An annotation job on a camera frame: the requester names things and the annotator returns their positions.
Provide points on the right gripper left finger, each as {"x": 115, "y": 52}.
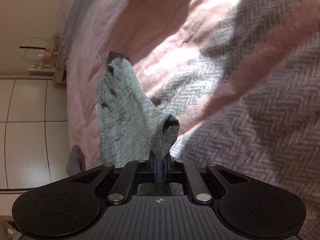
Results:
{"x": 134, "y": 179}

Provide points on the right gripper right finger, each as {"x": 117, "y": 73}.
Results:
{"x": 191, "y": 179}

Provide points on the grey plaid shirt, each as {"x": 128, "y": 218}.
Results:
{"x": 130, "y": 126}

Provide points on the grey garment under pile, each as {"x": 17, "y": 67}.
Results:
{"x": 76, "y": 162}

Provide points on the white sliding wardrobe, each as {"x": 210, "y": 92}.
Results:
{"x": 34, "y": 133}

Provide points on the pink and grey bedspread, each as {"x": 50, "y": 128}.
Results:
{"x": 241, "y": 77}

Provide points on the cream dressing table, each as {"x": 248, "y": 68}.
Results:
{"x": 55, "y": 67}

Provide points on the pink container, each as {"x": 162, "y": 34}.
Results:
{"x": 47, "y": 54}

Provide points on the round mirror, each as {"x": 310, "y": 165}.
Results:
{"x": 33, "y": 48}

